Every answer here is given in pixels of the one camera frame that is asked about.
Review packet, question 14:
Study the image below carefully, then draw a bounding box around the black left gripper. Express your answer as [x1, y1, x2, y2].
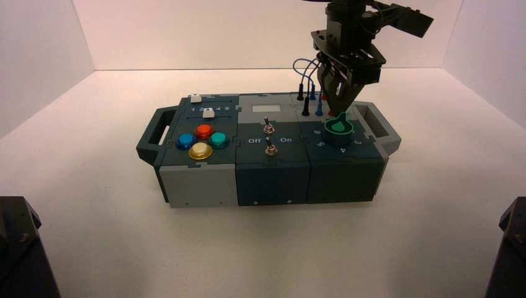
[311, 16, 387, 117]

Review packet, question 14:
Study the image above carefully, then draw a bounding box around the green pointer knob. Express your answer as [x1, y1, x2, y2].
[323, 113, 355, 148]

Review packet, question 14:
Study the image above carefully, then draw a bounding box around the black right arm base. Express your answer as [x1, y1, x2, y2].
[484, 196, 526, 298]

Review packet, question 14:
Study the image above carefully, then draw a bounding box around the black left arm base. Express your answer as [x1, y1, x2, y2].
[0, 196, 63, 298]

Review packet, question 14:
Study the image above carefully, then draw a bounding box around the green round push button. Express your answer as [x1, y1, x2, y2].
[208, 131, 230, 150]

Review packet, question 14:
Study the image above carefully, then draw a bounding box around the red round push button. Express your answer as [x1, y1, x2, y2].
[194, 124, 215, 141]

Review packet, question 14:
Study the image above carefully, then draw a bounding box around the yellow round push button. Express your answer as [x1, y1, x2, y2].
[187, 142, 213, 161]

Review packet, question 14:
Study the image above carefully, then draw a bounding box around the blue round push button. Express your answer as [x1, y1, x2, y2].
[175, 133, 198, 151]

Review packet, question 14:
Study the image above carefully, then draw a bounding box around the grey and teal control box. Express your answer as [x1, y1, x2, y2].
[136, 92, 402, 209]

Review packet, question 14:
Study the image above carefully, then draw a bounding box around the blue cable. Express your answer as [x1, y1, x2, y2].
[293, 58, 319, 87]
[306, 61, 322, 87]

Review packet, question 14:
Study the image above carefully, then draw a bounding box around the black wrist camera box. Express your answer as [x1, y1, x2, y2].
[372, 2, 434, 38]

